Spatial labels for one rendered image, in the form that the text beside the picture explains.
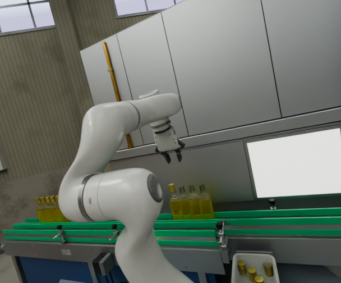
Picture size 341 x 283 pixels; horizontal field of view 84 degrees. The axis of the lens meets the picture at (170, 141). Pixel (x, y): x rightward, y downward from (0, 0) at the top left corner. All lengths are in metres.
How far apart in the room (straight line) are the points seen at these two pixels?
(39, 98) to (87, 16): 1.81
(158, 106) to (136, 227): 0.39
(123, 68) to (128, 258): 1.13
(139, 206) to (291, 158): 0.91
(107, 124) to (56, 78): 3.96
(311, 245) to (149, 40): 1.33
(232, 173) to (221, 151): 0.13
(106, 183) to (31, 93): 4.14
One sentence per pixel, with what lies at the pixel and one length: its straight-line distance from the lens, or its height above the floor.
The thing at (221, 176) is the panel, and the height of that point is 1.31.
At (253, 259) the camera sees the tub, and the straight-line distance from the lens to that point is 1.08.
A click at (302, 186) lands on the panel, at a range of 1.19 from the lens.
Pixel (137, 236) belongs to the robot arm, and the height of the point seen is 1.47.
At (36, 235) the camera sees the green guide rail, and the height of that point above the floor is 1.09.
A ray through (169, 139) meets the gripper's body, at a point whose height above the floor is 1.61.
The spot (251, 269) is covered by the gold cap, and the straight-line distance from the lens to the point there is 1.04.
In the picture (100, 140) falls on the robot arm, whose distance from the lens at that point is 0.41.
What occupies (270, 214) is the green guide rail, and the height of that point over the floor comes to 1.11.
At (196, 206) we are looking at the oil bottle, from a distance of 1.09.
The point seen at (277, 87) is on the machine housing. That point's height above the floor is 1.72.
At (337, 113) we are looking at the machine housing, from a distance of 1.16.
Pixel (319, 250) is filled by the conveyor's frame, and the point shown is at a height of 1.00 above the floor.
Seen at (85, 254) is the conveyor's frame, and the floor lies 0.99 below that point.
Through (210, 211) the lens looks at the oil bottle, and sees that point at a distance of 1.09.
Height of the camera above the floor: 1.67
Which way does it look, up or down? 5 degrees down
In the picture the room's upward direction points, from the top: 13 degrees counter-clockwise
